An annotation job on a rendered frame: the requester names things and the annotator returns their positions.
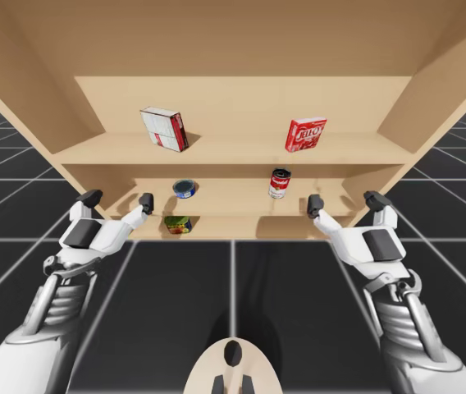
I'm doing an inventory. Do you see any blue flat can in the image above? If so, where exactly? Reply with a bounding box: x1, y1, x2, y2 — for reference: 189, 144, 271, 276
171, 179, 197, 200

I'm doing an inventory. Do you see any tan robot part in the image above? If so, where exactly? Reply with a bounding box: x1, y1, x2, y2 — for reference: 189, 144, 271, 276
183, 336, 284, 394

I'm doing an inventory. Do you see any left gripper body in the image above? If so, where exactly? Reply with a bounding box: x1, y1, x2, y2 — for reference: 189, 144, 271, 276
58, 217, 129, 261

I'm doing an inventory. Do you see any red and white carton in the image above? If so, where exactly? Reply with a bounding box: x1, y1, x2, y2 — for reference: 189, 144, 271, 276
139, 106, 190, 153

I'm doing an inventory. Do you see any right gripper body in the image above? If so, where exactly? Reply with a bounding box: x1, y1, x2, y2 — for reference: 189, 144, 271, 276
329, 227, 410, 280

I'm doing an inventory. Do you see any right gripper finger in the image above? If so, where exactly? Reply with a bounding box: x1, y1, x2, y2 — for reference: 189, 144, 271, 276
363, 190, 398, 231
307, 194, 342, 242

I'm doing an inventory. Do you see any pale wooden shelf unit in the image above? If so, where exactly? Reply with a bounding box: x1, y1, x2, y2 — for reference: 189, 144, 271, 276
0, 0, 466, 241

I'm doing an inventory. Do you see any red and white can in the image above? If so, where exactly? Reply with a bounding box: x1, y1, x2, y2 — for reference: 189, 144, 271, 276
267, 167, 292, 200

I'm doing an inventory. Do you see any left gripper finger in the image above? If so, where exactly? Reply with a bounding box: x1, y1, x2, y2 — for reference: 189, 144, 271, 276
120, 192, 155, 237
69, 189, 103, 222

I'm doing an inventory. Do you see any green and blue rectangular can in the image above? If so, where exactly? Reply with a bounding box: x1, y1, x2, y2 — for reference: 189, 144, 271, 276
163, 215, 194, 236

